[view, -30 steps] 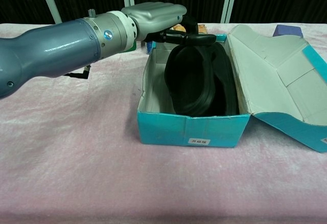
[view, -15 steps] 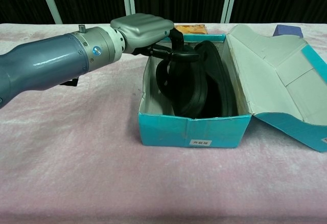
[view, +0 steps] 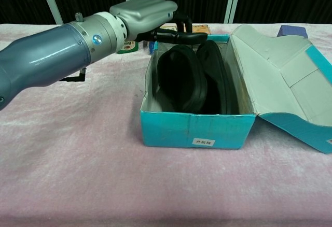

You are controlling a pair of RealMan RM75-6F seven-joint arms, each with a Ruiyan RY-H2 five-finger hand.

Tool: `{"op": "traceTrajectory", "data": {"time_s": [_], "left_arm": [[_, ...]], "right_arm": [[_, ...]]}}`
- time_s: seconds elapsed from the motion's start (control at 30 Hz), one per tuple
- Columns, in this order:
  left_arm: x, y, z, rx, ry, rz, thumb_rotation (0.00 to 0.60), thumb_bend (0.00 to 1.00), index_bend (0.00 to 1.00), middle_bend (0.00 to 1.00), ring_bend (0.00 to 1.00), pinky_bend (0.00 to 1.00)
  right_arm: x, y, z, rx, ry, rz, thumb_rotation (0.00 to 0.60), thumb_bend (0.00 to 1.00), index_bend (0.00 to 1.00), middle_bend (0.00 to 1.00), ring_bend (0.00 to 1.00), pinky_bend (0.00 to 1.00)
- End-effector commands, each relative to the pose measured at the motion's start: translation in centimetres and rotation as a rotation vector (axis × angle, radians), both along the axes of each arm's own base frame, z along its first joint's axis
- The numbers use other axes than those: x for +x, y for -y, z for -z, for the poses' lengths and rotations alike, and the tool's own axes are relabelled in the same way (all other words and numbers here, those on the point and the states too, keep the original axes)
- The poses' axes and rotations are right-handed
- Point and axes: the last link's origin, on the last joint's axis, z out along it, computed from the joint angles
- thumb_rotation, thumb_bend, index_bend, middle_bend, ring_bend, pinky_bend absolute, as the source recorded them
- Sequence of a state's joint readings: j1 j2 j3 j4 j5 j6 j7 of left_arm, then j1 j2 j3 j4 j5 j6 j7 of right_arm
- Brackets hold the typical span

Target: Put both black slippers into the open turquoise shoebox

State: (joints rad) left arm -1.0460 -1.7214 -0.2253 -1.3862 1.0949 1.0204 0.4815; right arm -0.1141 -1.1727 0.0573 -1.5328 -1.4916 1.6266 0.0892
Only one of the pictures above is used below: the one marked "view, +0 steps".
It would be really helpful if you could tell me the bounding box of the silver and black left hand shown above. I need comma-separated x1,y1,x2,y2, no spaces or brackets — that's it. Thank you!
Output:
109,0,208,45

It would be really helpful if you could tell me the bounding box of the black rubber slipper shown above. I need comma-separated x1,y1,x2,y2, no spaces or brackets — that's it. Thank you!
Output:
196,39,233,115
157,46,208,114

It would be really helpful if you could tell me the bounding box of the orange biscuit box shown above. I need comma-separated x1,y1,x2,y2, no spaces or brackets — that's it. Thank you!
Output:
144,23,211,55

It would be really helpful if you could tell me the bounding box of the teal cardboard shoe box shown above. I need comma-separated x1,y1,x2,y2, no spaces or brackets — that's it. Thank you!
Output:
140,24,332,155

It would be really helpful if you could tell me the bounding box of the green tub with yellow lid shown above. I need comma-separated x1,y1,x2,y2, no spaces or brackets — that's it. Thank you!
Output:
116,39,140,54

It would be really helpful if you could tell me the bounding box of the purple foam cube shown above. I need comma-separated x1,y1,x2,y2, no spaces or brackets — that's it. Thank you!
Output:
276,24,309,39

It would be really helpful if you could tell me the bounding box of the pink plush tablecloth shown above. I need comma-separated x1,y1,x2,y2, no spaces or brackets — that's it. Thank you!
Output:
0,22,332,227

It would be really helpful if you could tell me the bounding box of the black arm cable with plug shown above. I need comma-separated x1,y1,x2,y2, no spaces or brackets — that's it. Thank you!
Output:
58,67,88,82

